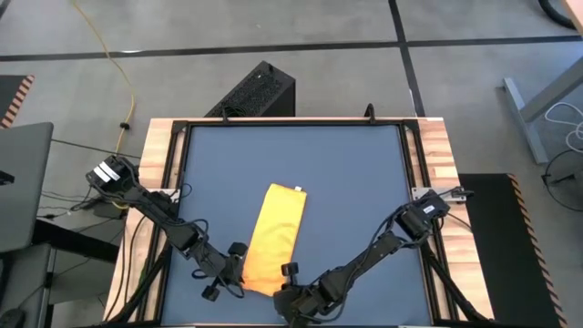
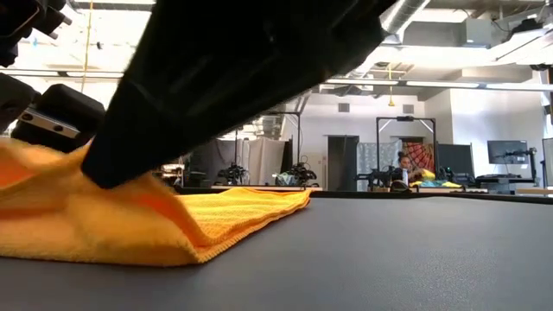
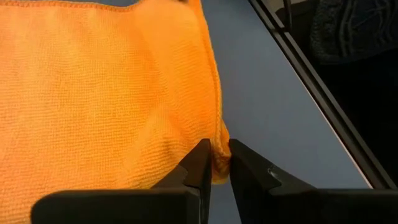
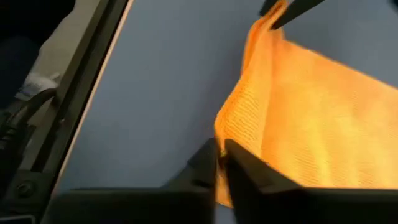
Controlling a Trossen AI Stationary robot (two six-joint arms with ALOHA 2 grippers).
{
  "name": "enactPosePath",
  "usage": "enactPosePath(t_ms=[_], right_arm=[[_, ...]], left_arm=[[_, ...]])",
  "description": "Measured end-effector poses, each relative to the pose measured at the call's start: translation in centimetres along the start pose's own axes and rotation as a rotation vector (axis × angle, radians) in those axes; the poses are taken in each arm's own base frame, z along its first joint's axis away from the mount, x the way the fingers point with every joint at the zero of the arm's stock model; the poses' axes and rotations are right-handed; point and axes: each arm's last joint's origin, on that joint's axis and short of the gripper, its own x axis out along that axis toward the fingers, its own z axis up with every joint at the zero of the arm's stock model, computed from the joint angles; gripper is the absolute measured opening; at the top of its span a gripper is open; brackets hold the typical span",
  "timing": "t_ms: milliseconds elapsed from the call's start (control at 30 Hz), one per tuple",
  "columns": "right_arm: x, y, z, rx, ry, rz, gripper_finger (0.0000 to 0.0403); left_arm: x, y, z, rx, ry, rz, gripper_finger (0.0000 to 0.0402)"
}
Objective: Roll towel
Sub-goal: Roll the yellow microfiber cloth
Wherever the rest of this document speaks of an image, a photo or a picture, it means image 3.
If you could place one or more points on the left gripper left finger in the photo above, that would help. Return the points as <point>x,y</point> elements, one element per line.
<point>124,207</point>

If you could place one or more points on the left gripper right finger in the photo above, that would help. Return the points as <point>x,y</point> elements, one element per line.
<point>311,207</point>

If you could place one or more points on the orange microfibre towel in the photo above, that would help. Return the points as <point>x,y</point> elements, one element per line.
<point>93,93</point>

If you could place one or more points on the black aluminium table frame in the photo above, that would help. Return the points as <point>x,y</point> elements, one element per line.
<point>312,77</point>

